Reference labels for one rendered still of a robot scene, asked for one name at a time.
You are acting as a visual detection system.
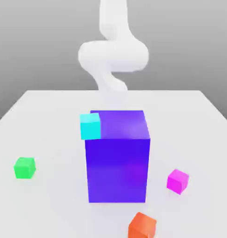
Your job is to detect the small cyan cube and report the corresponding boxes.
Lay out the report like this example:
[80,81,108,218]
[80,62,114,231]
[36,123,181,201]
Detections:
[80,112,101,140]

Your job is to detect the small orange cube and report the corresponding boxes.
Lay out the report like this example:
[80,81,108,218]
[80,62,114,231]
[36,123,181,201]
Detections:
[127,212,157,238]

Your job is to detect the small green cube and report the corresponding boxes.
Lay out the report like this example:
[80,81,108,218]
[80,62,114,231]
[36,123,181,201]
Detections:
[13,157,37,179]

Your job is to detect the small magenta cube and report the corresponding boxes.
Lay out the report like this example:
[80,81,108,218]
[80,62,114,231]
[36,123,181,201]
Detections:
[166,168,190,195]

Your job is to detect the large purple box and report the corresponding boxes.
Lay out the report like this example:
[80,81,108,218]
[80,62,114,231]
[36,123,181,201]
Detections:
[85,110,151,204]

